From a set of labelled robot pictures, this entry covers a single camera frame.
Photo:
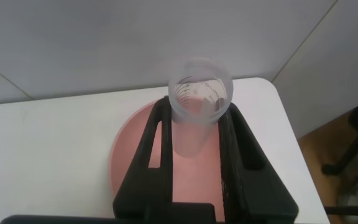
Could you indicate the pink bowl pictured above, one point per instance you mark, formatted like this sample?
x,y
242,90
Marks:
x,y
194,180

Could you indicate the test tube with red pigment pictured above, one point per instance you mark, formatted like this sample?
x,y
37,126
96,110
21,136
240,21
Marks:
x,y
197,93

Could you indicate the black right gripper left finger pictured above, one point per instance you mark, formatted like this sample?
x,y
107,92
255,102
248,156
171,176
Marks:
x,y
141,193

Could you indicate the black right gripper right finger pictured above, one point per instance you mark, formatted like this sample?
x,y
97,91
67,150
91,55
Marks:
x,y
253,193

